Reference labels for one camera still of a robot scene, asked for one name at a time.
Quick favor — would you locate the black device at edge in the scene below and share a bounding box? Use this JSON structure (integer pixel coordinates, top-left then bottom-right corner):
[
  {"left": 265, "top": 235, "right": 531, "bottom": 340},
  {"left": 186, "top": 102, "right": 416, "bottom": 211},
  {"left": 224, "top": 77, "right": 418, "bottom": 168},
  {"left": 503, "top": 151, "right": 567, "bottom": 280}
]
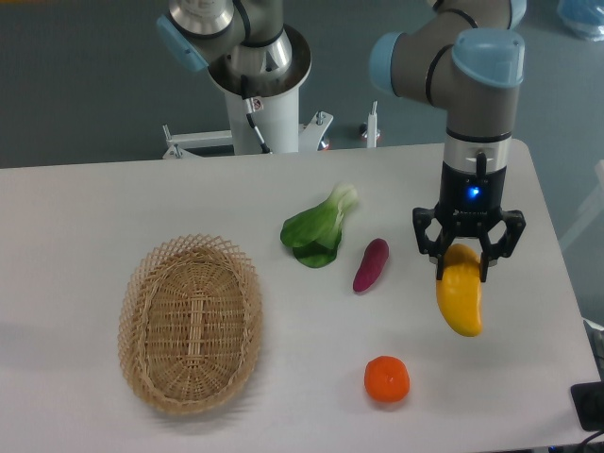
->
[{"left": 570, "top": 381, "right": 603, "bottom": 431}]

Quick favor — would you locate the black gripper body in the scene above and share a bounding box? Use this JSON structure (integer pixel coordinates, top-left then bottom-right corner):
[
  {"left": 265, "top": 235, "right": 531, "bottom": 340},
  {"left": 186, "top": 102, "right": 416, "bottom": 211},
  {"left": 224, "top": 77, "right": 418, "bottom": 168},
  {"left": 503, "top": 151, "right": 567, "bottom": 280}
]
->
[{"left": 435, "top": 163, "right": 507, "bottom": 236}]

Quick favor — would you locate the yellow mango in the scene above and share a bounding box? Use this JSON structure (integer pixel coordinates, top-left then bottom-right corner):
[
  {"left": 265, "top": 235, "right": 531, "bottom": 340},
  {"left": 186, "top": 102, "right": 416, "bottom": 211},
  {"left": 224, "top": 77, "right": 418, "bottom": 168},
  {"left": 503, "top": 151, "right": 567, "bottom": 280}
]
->
[{"left": 436, "top": 243, "right": 482, "bottom": 337}]

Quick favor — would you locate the woven wicker basket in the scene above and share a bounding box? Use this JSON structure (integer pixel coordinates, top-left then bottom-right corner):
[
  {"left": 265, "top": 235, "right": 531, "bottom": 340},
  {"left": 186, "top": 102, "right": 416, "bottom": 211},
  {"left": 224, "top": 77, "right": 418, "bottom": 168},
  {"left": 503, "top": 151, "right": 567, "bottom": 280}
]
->
[{"left": 118, "top": 234, "right": 263, "bottom": 415}]

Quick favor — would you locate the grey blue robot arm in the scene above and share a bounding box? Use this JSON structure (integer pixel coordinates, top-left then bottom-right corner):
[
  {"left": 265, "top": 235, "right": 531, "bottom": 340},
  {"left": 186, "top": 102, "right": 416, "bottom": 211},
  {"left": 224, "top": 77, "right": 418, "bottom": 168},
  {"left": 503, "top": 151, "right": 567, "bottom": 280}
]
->
[{"left": 156, "top": 1, "right": 526, "bottom": 274}]

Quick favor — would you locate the purple sweet potato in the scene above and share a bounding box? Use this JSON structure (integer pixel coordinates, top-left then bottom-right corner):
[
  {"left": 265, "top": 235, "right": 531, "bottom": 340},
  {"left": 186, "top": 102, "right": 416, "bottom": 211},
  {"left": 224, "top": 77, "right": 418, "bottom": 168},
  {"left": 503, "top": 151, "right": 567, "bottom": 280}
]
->
[{"left": 353, "top": 238, "right": 390, "bottom": 293}]

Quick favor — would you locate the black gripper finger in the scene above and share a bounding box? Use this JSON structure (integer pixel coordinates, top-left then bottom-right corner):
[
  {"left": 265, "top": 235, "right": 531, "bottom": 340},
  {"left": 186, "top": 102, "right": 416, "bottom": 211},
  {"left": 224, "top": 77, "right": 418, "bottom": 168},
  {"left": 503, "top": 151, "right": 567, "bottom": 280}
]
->
[
  {"left": 477, "top": 209, "right": 526, "bottom": 282},
  {"left": 412, "top": 206, "right": 454, "bottom": 279}
]

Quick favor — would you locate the orange tangerine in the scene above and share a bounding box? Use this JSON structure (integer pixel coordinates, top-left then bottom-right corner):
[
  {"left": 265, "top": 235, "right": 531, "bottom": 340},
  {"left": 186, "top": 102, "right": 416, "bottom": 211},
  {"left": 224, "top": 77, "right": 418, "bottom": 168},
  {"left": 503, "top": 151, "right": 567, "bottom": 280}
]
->
[{"left": 363, "top": 356, "right": 411, "bottom": 403}]

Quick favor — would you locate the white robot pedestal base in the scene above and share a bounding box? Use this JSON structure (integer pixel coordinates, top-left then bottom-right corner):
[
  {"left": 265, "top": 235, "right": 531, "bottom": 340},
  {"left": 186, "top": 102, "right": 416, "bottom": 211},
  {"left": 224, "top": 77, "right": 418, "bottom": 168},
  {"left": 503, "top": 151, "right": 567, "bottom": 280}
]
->
[{"left": 163, "top": 25, "right": 334, "bottom": 159}]

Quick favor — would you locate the blue object top right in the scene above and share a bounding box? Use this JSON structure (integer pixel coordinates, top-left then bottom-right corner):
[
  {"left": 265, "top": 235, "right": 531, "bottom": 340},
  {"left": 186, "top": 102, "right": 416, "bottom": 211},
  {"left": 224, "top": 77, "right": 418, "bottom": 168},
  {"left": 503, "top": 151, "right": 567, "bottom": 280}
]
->
[{"left": 557, "top": 0, "right": 603, "bottom": 42}]

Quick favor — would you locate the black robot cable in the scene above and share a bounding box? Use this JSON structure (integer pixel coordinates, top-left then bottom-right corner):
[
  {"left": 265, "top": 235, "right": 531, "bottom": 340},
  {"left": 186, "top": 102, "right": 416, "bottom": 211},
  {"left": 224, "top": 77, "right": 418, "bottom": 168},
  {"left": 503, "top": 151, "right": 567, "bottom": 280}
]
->
[{"left": 239, "top": 75, "right": 272, "bottom": 155}]

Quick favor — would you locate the green bok choy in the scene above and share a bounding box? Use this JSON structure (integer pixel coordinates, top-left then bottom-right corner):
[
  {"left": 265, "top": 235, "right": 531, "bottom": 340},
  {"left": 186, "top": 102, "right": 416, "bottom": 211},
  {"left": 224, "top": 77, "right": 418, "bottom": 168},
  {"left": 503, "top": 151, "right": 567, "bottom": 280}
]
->
[{"left": 279, "top": 183, "right": 359, "bottom": 269}]

